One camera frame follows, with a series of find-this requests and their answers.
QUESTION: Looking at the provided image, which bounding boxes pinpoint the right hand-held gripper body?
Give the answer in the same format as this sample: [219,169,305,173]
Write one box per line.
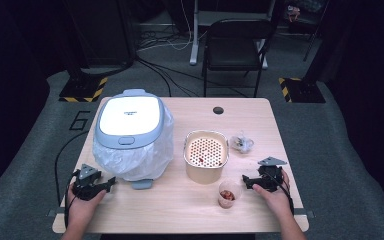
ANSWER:
[255,156,288,193]

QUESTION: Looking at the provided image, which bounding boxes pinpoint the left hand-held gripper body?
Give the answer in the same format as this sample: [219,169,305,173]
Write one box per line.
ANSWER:
[71,163,110,202]

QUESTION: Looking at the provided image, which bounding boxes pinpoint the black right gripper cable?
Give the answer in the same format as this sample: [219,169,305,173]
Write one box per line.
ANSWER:
[266,170,296,216]

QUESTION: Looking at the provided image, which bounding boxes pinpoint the clear plastic cup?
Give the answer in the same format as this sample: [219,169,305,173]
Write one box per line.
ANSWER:
[217,179,243,210]

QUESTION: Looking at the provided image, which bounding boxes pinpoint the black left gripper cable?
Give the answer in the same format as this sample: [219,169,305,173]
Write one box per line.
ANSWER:
[54,130,90,231]

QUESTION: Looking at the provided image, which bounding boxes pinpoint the white desk frame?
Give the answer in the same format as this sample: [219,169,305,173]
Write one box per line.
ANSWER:
[188,0,278,70]

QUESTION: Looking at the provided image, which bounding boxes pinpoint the white floor cable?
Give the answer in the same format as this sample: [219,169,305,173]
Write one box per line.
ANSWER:
[136,0,195,53]

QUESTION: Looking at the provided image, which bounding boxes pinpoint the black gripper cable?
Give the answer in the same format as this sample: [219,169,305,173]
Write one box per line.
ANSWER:
[266,170,296,216]
[54,130,90,231]

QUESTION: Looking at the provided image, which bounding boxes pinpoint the black folding chair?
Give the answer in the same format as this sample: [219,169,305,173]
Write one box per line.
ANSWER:
[201,18,275,98]

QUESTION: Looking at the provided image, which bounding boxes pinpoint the white plastic trash bag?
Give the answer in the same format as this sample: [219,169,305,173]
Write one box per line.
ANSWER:
[92,107,175,183]

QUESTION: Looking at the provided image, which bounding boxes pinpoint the black floor cables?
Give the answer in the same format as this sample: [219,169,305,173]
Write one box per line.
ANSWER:
[135,54,249,99]

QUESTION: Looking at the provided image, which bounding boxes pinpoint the red food scraps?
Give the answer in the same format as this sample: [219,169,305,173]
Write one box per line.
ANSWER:
[219,189,236,202]

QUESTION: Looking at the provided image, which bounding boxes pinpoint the person's right hand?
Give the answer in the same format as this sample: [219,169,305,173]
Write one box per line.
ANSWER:
[252,169,293,219]

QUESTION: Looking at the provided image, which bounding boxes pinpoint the hazard striped black stand base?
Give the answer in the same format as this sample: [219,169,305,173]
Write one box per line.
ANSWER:
[58,75,109,103]
[278,76,327,104]

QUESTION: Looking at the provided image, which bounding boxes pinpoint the crumpled clear plastic wrap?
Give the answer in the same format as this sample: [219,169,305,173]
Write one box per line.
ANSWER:
[229,131,255,155]

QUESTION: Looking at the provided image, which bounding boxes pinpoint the beige pot with perforated strainer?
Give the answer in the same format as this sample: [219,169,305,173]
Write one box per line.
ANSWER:
[183,129,230,185]

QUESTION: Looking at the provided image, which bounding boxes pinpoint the person's left hand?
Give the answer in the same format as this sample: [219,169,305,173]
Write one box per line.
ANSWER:
[66,181,108,228]

